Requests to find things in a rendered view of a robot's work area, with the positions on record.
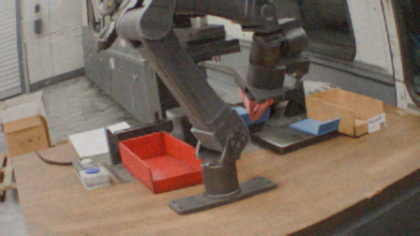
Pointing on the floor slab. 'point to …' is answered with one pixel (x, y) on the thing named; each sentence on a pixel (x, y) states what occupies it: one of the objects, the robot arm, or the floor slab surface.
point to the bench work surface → (325, 204)
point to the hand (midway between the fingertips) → (253, 115)
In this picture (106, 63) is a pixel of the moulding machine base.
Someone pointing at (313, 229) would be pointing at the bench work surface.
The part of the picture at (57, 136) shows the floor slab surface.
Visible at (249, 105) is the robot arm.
